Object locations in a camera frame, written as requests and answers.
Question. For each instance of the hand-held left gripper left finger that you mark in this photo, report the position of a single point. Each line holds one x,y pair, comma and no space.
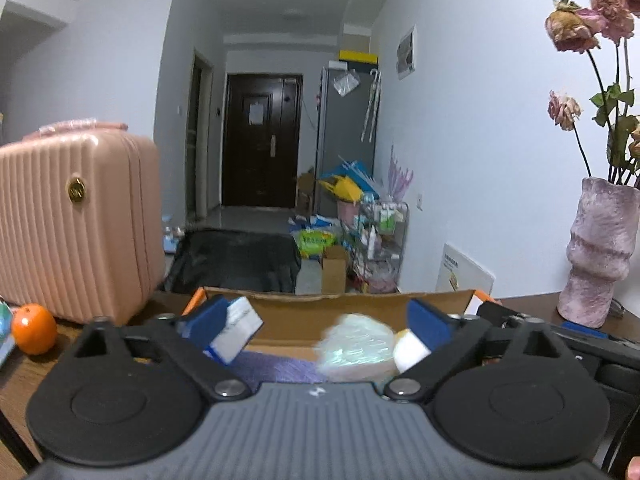
207,320

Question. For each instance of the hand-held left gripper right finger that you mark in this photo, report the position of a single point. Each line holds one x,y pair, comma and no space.
425,322

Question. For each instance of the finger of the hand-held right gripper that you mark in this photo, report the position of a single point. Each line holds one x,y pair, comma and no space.
585,332
495,312

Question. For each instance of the white sponge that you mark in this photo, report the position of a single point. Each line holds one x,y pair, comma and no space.
410,352

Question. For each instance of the plastic-wrapped pale pad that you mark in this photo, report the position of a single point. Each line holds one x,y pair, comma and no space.
357,347

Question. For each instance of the purple knit pouch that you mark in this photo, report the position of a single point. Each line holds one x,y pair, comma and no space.
280,367

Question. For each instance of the orange-edged cardboard box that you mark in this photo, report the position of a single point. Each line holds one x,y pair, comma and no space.
295,320

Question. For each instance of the person's right hand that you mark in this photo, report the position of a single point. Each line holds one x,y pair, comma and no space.
634,467

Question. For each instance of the white board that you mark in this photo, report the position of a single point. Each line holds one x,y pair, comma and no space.
465,272

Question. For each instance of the pink textured vase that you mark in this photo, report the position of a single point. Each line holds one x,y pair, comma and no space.
600,255

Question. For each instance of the metal rolling cart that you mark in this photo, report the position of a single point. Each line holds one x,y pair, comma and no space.
385,250

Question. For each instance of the small brown cardboard box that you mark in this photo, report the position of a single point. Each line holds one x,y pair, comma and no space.
334,272

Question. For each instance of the green printed bag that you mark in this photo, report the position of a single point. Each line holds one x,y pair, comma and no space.
315,242

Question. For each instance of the pink bucket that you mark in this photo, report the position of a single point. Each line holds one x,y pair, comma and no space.
347,212

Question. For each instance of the purple hanger rack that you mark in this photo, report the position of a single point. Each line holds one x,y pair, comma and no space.
400,180

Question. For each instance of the pink ribbed suitcase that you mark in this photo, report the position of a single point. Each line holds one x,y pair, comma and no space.
75,240

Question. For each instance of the open brown cardboard box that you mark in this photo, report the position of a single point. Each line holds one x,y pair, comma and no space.
304,195

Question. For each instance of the blue plastic rack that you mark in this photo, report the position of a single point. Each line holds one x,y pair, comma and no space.
357,170

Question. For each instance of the dark brown door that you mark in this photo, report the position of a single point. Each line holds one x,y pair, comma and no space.
260,160

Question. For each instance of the orange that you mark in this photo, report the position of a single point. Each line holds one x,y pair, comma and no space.
34,330

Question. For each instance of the blue tissue pack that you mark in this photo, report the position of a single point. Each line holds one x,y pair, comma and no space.
4,340

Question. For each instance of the grey refrigerator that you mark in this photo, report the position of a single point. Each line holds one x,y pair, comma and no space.
345,130

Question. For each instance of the white paper notice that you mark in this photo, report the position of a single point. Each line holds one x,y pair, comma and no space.
256,115

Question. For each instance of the white folded umbrella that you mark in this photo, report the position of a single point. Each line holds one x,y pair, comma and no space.
370,110

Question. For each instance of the clear plastic bag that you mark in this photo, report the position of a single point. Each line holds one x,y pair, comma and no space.
346,82

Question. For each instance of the yellow and black box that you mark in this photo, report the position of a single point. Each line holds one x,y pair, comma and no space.
357,55

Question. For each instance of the dried rose bouquet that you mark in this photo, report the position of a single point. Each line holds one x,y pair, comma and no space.
570,30

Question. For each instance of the white wall outlet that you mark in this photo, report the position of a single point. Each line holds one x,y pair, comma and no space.
419,202

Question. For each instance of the white wall panel box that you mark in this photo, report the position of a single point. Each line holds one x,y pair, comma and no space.
406,52

